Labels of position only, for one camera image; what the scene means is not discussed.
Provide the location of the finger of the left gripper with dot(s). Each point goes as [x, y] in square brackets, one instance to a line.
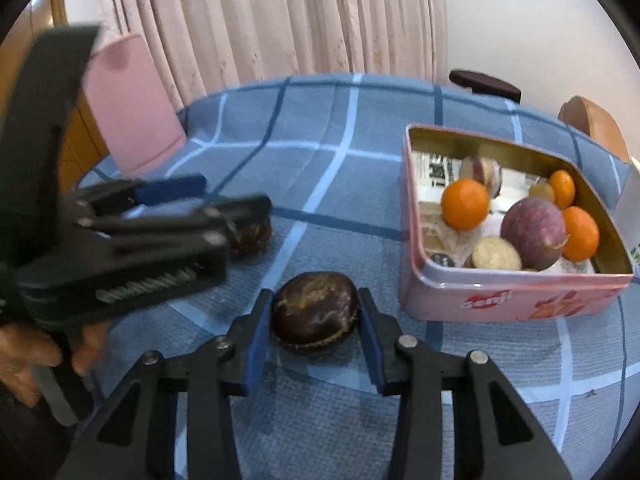
[156, 192]
[227, 219]

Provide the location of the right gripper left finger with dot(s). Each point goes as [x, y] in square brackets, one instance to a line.
[133, 434]

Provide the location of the dark spiky fruit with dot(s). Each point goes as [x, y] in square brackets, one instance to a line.
[250, 240]

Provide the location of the dark brown round fruit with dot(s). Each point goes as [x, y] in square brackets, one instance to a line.
[313, 311]

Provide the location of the round tan cut fruit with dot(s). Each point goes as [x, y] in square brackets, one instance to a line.
[495, 253]

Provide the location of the large orange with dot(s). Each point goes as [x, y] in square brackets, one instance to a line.
[583, 234]

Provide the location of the purple round vegetable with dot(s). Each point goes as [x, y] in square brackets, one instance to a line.
[535, 227]

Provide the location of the small tan kiwi fruit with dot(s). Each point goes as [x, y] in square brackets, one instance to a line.
[542, 190]

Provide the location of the left hand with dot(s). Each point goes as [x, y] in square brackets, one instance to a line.
[23, 346]

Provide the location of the pink cylindrical bin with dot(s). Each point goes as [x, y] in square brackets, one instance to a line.
[131, 107]

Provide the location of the blue plaid tablecloth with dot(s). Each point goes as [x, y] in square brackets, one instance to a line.
[327, 151]

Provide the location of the pink metal tin box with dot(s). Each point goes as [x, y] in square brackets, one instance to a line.
[429, 291]

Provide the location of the beige floral curtain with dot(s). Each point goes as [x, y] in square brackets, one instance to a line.
[203, 46]

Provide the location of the white packet in tin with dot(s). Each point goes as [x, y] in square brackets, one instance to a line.
[432, 174]

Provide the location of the white paper cup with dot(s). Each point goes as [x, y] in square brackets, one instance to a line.
[626, 214]

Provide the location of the dark round stool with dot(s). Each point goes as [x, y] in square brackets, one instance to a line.
[479, 83]

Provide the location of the brown leather armchair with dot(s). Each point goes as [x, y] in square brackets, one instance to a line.
[593, 120]

